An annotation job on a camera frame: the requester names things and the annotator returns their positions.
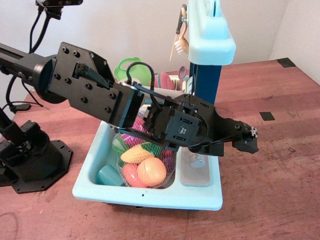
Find light blue toy shelf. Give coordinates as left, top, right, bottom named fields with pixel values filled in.
left=187, top=0, right=236, bottom=104

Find green toy plate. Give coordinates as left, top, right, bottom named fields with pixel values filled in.
left=113, top=56, right=151, bottom=87

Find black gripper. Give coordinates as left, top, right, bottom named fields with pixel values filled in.
left=144, top=94, right=260, bottom=156

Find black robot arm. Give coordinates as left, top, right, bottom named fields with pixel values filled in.
left=0, top=42, right=259, bottom=156

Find light blue toy sink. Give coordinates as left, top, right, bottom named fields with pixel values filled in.
left=72, top=121, right=223, bottom=211

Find black tape square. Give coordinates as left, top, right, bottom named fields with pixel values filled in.
left=259, top=111, right=275, bottom=121

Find black camera on stand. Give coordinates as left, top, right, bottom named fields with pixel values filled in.
left=28, top=0, right=83, bottom=54

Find mesh bag of toy food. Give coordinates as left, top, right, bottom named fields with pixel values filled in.
left=111, top=116, right=177, bottom=189

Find orange toy spoon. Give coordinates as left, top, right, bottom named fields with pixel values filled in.
left=178, top=23, right=189, bottom=54

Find teal toy cup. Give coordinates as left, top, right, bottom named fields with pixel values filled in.
left=96, top=164, right=125, bottom=187

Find pink toy plate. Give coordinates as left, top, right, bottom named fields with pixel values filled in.
left=154, top=72, right=175, bottom=90

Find black cable on table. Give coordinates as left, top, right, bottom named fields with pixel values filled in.
left=4, top=74, right=45, bottom=113

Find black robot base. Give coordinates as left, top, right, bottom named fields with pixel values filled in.
left=0, top=106, right=74, bottom=195

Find black tape corner piece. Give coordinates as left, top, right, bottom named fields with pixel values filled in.
left=276, top=57, right=296, bottom=68

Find purple toy spoon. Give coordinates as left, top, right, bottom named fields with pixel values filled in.
left=177, top=66, right=187, bottom=91

